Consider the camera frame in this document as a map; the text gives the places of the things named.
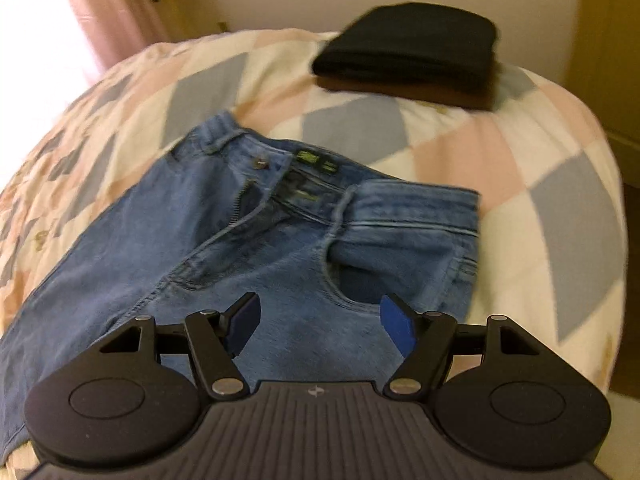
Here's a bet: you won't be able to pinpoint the blue denim jeans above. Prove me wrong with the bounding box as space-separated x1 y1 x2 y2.
0 112 482 461

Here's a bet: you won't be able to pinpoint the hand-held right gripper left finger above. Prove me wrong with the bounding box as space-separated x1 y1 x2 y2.
98 292 263 402

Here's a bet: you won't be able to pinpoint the folded brown clothes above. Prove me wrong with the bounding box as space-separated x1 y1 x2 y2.
317 62 507 112

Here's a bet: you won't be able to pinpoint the folded black clothes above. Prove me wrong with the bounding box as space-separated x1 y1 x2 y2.
311 4 502 97

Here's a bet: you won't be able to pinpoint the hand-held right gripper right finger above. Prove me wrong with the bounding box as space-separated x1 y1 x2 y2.
380 293 543 401

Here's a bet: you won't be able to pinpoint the checkered pastel blanket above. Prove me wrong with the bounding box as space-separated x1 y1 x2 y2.
0 29 629 480

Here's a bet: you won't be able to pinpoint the pink curtain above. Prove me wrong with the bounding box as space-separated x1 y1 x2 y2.
50 0 172 74

